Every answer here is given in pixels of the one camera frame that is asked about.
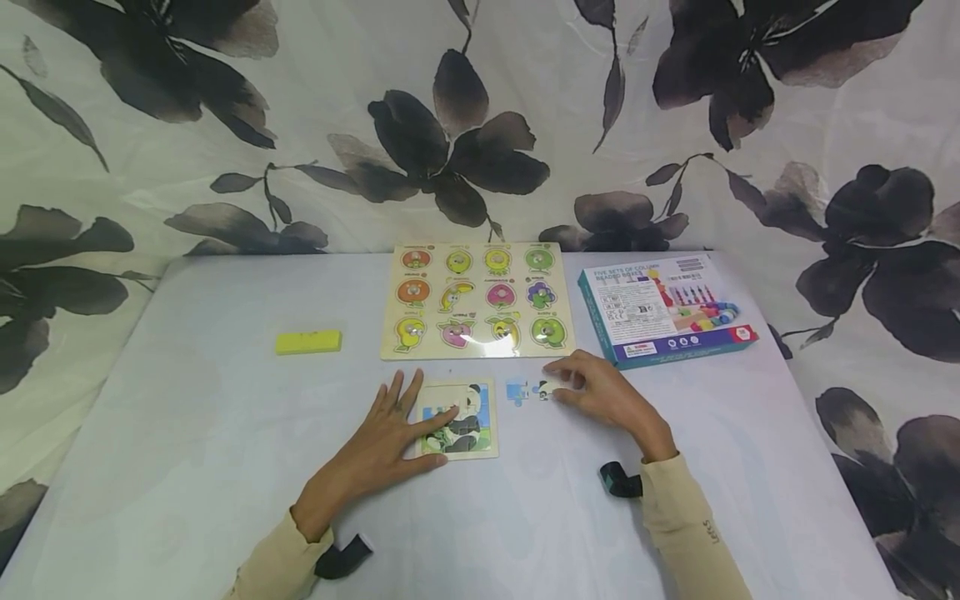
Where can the person's left thumb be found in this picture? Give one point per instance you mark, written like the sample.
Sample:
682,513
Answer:
437,421

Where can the person's left ring finger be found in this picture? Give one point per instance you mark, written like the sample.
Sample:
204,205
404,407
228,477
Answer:
377,410

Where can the person's left middle finger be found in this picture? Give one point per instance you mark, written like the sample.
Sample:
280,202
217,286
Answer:
393,393

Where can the person's left forearm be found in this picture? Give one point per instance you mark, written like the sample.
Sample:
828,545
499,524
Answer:
281,567

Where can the person's right forearm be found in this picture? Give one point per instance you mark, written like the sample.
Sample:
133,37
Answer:
686,533

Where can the panda jigsaw puzzle tray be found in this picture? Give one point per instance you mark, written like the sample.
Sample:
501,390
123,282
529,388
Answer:
472,425

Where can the person's right fingers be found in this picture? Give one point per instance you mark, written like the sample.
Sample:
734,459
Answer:
571,364

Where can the blue toy box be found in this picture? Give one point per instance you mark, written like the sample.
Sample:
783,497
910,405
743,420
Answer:
660,308

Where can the blue jigsaw piece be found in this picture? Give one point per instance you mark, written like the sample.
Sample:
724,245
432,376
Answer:
517,392

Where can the person's left index finger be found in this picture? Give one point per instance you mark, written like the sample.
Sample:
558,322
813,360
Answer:
414,392

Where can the black wrist band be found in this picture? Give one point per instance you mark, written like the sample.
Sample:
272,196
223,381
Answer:
621,481
341,558

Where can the white panda jigsaw piece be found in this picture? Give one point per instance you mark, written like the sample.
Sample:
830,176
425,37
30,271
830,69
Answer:
543,389

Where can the person's right thumb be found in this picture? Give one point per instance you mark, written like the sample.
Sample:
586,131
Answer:
576,399

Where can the set of fruit peg pieces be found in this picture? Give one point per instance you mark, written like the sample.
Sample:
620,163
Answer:
500,295

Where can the person's left hand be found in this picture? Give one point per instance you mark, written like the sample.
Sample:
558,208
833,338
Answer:
375,454

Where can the yellow rectangular block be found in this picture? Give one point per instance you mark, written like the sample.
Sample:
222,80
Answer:
308,342

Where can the wooden fruit peg puzzle board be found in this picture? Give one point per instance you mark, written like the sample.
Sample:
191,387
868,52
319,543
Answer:
478,287

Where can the person's right hand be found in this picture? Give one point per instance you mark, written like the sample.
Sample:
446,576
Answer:
615,400

